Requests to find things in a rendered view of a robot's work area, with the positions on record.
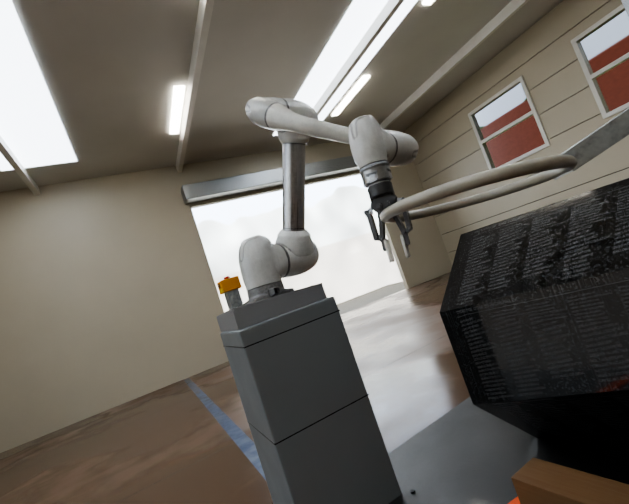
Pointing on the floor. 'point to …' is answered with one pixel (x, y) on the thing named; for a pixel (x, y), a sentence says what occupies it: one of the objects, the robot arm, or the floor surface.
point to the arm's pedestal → (310, 409)
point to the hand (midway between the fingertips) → (397, 249)
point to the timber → (571, 486)
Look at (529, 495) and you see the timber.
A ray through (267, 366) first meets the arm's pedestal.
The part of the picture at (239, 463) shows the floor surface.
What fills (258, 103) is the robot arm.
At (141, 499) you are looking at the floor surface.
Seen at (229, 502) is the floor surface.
